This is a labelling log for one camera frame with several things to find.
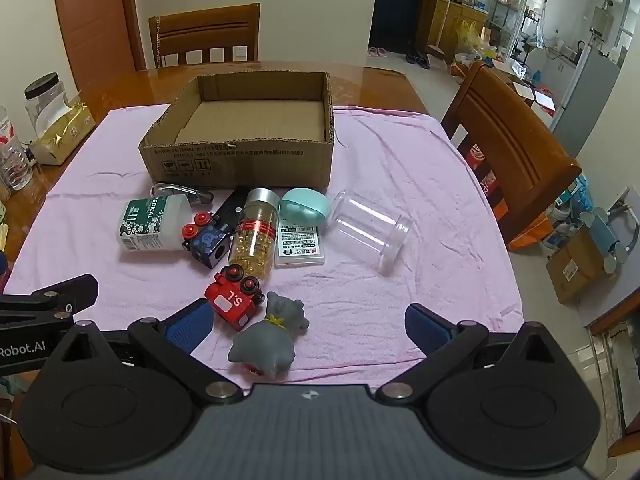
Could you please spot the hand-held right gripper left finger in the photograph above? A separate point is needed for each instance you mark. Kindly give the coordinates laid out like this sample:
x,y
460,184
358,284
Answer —
x,y
190,327

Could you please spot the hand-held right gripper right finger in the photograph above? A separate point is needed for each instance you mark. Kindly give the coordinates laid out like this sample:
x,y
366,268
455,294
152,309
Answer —
x,y
430,330

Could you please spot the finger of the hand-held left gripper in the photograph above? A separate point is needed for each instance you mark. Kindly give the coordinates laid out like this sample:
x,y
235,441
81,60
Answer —
x,y
60,292

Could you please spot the red toy train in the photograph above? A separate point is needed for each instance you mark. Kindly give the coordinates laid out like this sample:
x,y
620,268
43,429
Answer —
x,y
235,300

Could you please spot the grey elephant toy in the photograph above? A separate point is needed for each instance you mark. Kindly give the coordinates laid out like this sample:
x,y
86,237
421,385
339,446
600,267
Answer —
x,y
270,340

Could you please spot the dark blue toy truck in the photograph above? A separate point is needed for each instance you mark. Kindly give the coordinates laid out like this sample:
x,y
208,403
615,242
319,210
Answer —
x,y
207,242

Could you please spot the white bottle with green label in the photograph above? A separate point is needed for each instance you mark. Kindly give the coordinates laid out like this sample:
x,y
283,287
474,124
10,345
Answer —
x,y
150,225

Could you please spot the clear plastic jar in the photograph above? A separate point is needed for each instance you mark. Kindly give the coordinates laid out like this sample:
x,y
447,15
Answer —
x,y
365,230

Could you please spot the cardboard box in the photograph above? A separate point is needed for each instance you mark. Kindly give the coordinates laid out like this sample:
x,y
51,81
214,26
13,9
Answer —
x,y
235,165

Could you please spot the pink cloth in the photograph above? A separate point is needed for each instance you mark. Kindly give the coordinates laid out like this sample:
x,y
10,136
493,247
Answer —
x,y
400,270

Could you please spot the capsule bottle with silver cap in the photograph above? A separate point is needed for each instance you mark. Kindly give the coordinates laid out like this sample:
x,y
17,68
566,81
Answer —
x,y
252,240

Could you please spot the black power bank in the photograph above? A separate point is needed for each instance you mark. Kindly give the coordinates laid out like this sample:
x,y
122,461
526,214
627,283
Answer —
x,y
232,207

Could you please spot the clear labelled card pack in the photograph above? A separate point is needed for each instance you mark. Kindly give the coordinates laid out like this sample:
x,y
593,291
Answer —
x,y
300,250

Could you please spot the clear water bottle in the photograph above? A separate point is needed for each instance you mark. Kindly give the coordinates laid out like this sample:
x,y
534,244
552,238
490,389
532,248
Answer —
x,y
12,160

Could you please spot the gold tissue pack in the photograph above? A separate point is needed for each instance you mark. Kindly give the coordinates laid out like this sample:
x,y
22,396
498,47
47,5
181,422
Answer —
x,y
60,135

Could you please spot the closed brown carton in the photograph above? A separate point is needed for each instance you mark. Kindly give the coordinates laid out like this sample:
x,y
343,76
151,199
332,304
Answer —
x,y
575,265

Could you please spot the mint green case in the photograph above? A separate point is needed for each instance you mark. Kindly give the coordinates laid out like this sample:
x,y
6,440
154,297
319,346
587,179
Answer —
x,y
305,207

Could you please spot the red carton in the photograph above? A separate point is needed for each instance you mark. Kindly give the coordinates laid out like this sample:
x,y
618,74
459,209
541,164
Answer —
x,y
480,160

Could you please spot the clear jar with black lid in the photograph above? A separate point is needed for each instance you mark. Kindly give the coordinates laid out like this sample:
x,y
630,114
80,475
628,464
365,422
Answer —
x,y
45,95

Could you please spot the wooden chair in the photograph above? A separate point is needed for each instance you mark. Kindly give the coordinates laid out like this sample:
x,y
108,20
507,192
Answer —
x,y
505,135
200,25

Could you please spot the open floor carton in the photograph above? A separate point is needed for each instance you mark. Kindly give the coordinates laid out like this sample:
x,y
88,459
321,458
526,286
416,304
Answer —
x,y
525,87

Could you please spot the black slippers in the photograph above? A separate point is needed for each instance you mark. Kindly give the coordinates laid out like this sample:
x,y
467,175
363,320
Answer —
x,y
417,60

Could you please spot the wooden door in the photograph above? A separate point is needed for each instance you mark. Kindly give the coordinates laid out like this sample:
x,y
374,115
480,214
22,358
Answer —
x,y
100,20

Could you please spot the pink slippers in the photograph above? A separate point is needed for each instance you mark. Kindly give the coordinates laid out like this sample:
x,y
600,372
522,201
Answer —
x,y
377,51

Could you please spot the grey refrigerator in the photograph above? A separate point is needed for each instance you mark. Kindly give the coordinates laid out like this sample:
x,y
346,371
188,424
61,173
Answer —
x,y
590,95

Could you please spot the yellow plastic bag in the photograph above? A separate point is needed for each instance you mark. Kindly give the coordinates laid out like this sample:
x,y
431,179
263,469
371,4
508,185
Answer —
x,y
465,35

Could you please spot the wooden cabinet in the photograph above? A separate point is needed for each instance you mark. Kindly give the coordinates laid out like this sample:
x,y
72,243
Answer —
x,y
445,25

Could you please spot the dark blue door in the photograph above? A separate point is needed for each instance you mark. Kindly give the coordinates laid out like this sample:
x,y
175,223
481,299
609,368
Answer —
x,y
400,0

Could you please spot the wall water heater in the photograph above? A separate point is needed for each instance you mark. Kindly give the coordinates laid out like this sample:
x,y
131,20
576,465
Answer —
x,y
601,17

